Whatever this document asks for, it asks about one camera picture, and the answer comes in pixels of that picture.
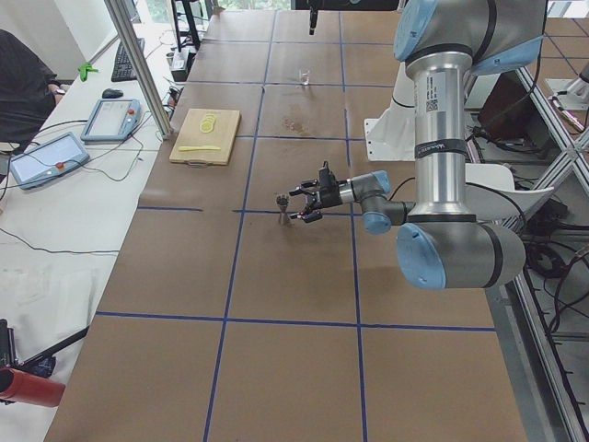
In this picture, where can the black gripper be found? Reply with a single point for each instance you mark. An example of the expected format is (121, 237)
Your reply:
(330, 198)

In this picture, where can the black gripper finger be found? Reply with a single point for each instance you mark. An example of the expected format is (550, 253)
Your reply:
(313, 19)

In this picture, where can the steel measuring jigger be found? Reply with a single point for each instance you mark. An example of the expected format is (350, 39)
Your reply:
(282, 201)

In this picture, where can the clear glass cup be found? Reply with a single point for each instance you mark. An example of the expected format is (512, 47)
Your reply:
(304, 77)

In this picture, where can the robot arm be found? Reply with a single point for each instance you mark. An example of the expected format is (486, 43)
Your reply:
(440, 242)

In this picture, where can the wooden cutting board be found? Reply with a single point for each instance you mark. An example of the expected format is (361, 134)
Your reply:
(225, 122)

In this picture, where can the yellow plastic knife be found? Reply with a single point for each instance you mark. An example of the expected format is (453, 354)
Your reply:
(191, 148)

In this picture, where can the lemon slice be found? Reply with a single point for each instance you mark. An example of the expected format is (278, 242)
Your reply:
(206, 127)

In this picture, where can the black keyboard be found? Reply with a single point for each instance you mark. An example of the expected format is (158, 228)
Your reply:
(123, 68)

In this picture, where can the far teach pendant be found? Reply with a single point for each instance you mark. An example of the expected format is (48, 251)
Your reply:
(111, 120)

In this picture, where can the teach pendant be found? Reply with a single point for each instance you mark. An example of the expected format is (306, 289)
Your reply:
(48, 161)
(111, 120)

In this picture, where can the black computer mouse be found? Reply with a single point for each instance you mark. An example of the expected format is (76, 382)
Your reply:
(112, 93)

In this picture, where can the green plastic tool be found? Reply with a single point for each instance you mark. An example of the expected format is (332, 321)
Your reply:
(85, 69)

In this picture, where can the near teach pendant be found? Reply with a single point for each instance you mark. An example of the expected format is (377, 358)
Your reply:
(48, 161)

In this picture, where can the person in dark shirt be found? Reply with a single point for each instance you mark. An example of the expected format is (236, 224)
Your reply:
(29, 92)

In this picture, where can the red cylinder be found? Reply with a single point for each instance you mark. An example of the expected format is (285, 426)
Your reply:
(19, 386)

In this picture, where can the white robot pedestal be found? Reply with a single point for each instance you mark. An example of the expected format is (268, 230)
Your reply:
(391, 137)

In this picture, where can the aluminium frame post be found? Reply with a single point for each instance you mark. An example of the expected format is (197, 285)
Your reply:
(122, 22)

